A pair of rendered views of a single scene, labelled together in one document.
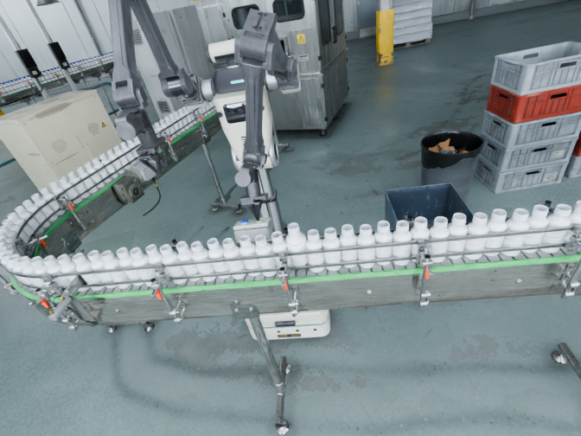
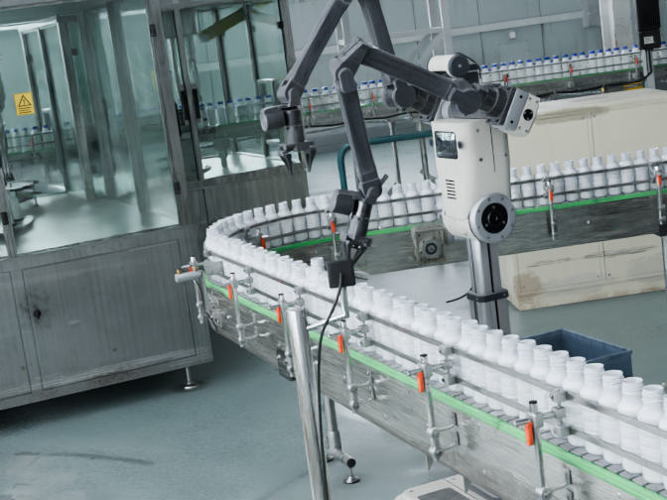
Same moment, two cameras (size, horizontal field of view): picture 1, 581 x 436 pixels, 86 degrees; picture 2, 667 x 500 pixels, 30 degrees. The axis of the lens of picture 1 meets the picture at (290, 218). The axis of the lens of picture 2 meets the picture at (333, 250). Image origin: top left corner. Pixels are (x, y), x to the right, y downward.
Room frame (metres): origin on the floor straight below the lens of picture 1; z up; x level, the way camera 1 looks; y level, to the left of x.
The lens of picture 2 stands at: (-0.92, -3.00, 1.84)
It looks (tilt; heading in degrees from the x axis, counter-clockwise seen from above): 10 degrees down; 59
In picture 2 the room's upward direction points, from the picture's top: 8 degrees counter-clockwise
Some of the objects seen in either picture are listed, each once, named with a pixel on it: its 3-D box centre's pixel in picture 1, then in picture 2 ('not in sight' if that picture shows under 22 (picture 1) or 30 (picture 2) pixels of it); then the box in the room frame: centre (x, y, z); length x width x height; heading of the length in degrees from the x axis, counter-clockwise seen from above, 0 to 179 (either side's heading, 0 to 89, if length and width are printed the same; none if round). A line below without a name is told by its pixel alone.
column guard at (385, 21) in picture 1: (385, 37); not in sight; (8.03, -2.99, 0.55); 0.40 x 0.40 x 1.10; 80
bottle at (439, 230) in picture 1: (437, 239); (390, 326); (0.74, -0.46, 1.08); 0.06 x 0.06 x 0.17
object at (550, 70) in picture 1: (545, 67); not in sight; (2.43, -2.20, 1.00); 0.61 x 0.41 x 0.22; 88
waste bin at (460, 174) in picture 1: (446, 176); not in sight; (2.22, -1.38, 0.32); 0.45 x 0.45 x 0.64
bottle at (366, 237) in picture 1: (366, 246); (352, 312); (0.78, -0.23, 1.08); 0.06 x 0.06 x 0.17
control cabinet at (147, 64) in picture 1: (164, 70); not in sight; (6.95, 1.83, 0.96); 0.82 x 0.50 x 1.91; 152
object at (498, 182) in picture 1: (517, 168); not in sight; (2.43, -2.20, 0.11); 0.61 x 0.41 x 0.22; 86
